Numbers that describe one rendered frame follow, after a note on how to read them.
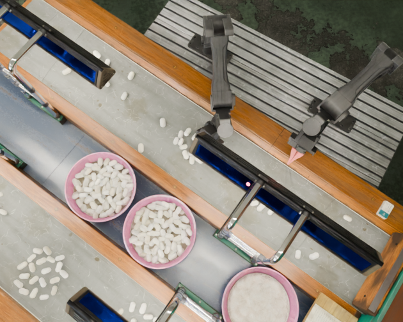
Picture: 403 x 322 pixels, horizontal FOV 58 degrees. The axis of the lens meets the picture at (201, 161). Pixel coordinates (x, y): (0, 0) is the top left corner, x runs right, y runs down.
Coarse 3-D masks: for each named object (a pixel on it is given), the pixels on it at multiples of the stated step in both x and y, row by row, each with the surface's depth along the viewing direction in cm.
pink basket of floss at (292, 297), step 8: (240, 272) 129; (248, 272) 132; (256, 272) 134; (264, 272) 133; (272, 272) 130; (232, 280) 128; (280, 280) 132; (288, 288) 130; (224, 296) 127; (288, 296) 131; (296, 296) 127; (224, 304) 127; (296, 304) 127; (224, 312) 126; (296, 312) 126; (224, 320) 125; (288, 320) 129; (296, 320) 125
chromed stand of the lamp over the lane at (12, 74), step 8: (0, 8) 116; (8, 8) 116; (0, 16) 115; (40, 32) 113; (32, 40) 112; (24, 48) 112; (32, 48) 113; (16, 56) 111; (24, 56) 113; (0, 64) 127; (8, 64) 111; (16, 64) 111; (8, 72) 126; (16, 72) 114; (16, 80) 126; (24, 80) 119; (24, 88) 138; (32, 88) 124; (32, 96) 151; (40, 96) 131; (40, 104) 150; (48, 104) 138; (48, 112) 150; (56, 112) 146; (56, 120) 152; (64, 120) 151
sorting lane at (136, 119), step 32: (0, 32) 156; (64, 32) 157; (32, 64) 152; (128, 64) 153; (64, 96) 149; (96, 96) 149; (128, 96) 149; (160, 96) 149; (128, 128) 145; (160, 128) 146; (192, 128) 146; (160, 160) 142; (256, 160) 143; (224, 192) 139; (320, 192) 140; (256, 224) 136; (288, 224) 136; (352, 224) 137; (288, 256) 133; (320, 256) 133; (352, 288) 131
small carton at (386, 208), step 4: (384, 204) 134; (388, 204) 134; (392, 204) 134; (380, 208) 134; (384, 208) 134; (388, 208) 134; (392, 208) 134; (380, 212) 133; (384, 212) 133; (388, 212) 133; (380, 216) 134; (384, 216) 133
